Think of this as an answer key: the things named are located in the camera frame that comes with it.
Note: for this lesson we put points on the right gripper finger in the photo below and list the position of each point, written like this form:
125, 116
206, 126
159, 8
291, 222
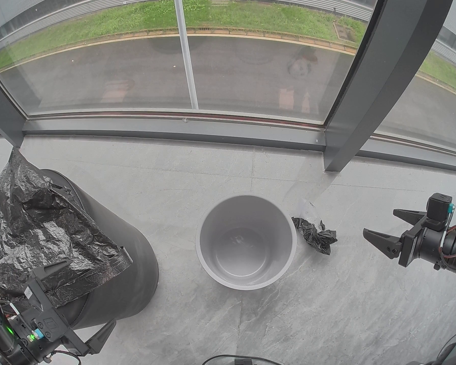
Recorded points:
385, 243
412, 217

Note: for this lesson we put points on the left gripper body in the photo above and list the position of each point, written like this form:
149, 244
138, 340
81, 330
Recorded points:
47, 302

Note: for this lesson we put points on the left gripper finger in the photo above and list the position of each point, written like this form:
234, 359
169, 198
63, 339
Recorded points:
98, 337
47, 271

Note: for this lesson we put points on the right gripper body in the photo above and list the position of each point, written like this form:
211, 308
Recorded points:
425, 245

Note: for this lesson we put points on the black plastic bag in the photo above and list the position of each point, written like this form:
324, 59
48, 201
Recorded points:
41, 226

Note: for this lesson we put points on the crumpled black plastic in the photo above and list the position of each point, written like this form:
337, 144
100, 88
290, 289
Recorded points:
315, 236

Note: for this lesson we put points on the pale grey trash bin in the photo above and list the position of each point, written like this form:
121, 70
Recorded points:
247, 219

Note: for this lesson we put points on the clear plastic wrapper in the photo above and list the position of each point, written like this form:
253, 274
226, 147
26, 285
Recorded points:
304, 208

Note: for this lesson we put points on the window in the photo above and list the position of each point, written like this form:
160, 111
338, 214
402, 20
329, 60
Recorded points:
399, 70

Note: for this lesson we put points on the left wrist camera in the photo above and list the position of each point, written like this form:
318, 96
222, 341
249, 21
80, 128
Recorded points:
47, 327

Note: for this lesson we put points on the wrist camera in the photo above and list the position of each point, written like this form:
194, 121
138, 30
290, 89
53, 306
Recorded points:
439, 209
47, 327

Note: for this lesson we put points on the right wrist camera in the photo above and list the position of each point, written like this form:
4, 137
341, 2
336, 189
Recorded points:
439, 209

